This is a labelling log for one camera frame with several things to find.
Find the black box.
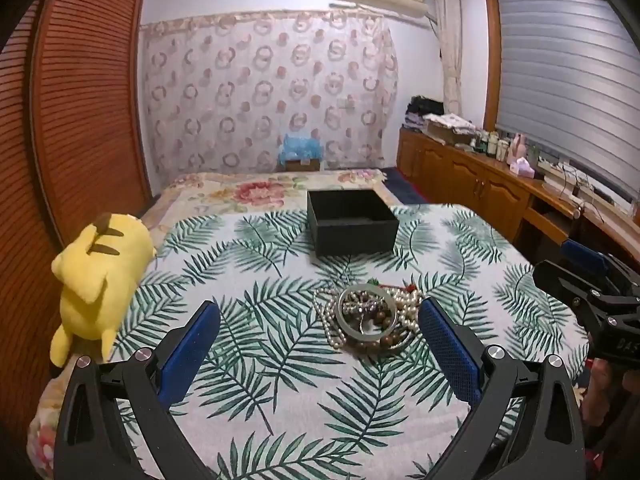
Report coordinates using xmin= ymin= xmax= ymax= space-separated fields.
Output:
xmin=306 ymin=189 xmax=400 ymax=258

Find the patterned lace curtain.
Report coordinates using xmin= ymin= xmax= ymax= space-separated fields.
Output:
xmin=139 ymin=10 xmax=400 ymax=192

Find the grey window blind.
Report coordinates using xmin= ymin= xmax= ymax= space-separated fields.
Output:
xmin=492 ymin=0 xmax=640 ymax=206

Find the stack of folded clothes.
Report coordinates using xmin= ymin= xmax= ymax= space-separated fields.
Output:
xmin=404 ymin=95 xmax=446 ymax=133

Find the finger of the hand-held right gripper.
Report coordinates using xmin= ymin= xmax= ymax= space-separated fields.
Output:
xmin=532 ymin=260 xmax=608 ymax=331
xmin=561 ymin=239 xmax=640 ymax=301

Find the pale green jade bangle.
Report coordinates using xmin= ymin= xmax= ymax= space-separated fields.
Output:
xmin=336 ymin=284 xmax=398 ymax=341

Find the dark blue mat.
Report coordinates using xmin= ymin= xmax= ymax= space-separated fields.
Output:
xmin=382 ymin=166 xmax=431 ymax=206

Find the person's right hand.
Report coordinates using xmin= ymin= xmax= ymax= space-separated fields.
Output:
xmin=586 ymin=360 xmax=628 ymax=441

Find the white pearl necklace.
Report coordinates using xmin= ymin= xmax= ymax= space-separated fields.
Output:
xmin=312 ymin=285 xmax=426 ymax=351

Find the blue plastic bag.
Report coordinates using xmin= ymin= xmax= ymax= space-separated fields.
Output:
xmin=278 ymin=132 xmax=325 ymax=163

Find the cardboard box with papers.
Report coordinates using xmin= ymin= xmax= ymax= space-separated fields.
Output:
xmin=425 ymin=112 xmax=476 ymax=146

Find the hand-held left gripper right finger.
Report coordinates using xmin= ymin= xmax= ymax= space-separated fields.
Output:
xmin=418 ymin=297 xmax=587 ymax=480

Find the wooden louvered wardrobe door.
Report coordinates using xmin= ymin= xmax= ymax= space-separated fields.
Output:
xmin=0 ymin=0 xmax=153 ymax=461

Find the beige window curtain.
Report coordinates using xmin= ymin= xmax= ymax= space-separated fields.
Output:
xmin=432 ymin=0 xmax=463 ymax=116

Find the brown bead bracelet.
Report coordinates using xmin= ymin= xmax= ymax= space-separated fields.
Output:
xmin=350 ymin=305 xmax=416 ymax=352

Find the yellow plush toy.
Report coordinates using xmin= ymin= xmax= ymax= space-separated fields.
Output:
xmin=50 ymin=212 xmax=157 ymax=367

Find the row of small bottles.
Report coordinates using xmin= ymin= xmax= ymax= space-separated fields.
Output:
xmin=472 ymin=129 xmax=511 ymax=161

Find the floral bedspread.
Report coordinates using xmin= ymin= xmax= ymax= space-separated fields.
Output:
xmin=27 ymin=169 xmax=388 ymax=480

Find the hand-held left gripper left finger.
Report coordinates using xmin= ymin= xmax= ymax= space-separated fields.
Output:
xmin=54 ymin=300 xmax=222 ymax=480

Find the leaf print cloth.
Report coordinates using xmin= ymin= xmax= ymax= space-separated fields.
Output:
xmin=107 ymin=203 xmax=591 ymax=480

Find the dark purple bead bracelet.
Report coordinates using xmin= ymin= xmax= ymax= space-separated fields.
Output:
xmin=350 ymin=297 xmax=386 ymax=316

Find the wooden cabinet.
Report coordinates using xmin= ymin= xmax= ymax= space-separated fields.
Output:
xmin=397 ymin=127 xmax=640 ymax=281

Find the pink tissue box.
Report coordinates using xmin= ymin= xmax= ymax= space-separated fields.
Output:
xmin=506 ymin=156 xmax=536 ymax=179

